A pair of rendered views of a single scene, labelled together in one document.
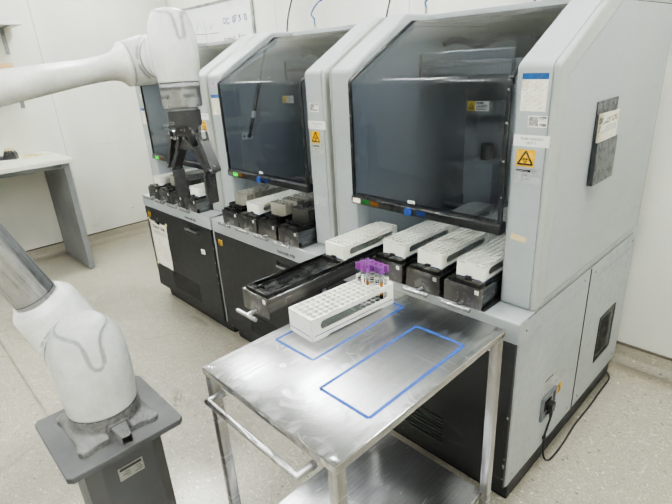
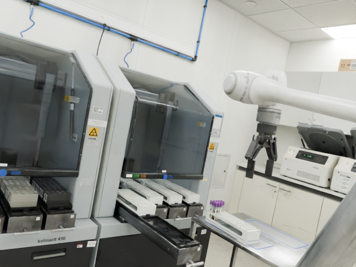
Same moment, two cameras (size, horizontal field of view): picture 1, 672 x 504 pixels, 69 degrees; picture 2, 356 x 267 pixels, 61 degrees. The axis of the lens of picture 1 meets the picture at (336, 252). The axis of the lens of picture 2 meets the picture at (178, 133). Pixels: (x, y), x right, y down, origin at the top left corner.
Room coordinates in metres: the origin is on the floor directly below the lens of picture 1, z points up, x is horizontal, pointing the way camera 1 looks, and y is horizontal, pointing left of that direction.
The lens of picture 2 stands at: (1.44, 1.55, 1.34)
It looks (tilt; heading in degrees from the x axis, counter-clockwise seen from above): 3 degrees down; 273
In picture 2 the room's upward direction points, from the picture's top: 11 degrees clockwise
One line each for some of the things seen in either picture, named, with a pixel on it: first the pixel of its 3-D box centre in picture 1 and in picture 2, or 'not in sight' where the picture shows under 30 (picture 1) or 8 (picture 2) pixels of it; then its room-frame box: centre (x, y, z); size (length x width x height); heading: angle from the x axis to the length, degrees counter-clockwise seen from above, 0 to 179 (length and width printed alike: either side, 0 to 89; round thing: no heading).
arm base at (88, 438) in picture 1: (108, 414); not in sight; (0.93, 0.56, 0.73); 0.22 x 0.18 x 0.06; 43
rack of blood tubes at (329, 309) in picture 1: (343, 305); (231, 224); (1.17, -0.01, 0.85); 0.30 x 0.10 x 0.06; 129
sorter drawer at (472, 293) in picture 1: (512, 260); (166, 194); (1.56, -0.62, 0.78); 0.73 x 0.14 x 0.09; 133
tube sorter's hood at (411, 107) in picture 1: (461, 111); (153, 122); (1.73, -0.46, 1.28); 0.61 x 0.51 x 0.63; 43
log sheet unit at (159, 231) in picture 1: (159, 244); not in sight; (2.95, 1.13, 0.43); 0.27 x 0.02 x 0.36; 43
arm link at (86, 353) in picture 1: (89, 359); not in sight; (0.96, 0.58, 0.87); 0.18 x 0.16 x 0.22; 39
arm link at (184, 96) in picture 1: (181, 96); (268, 116); (1.18, 0.33, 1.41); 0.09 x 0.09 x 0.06
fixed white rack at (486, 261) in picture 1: (493, 258); (179, 193); (1.47, -0.52, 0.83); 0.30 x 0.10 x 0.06; 133
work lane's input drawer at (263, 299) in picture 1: (328, 269); (149, 224); (1.59, 0.03, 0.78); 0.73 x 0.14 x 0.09; 133
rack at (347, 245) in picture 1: (362, 240); (133, 202); (1.71, -0.10, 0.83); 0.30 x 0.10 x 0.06; 133
